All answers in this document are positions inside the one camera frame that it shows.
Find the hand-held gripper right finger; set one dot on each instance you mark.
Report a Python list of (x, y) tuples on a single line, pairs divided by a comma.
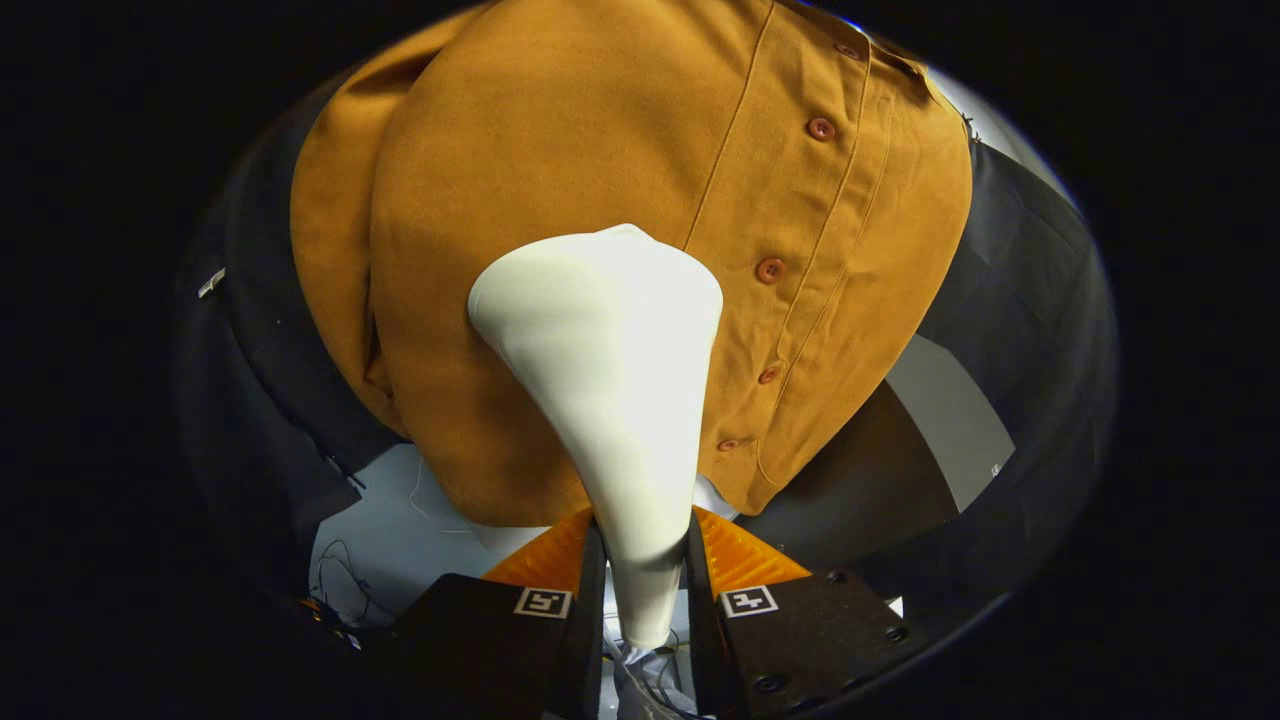
[(705, 650)]

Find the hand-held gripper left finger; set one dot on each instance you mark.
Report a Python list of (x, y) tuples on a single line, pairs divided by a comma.
[(592, 650)]

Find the brown button shirt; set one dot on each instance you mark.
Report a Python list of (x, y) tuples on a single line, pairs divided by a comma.
[(560, 150)]

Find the white clothes peg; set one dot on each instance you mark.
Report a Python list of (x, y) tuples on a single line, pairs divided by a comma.
[(211, 283)]

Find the black backdrop cloth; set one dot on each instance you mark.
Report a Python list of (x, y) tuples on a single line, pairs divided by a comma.
[(1030, 300)]

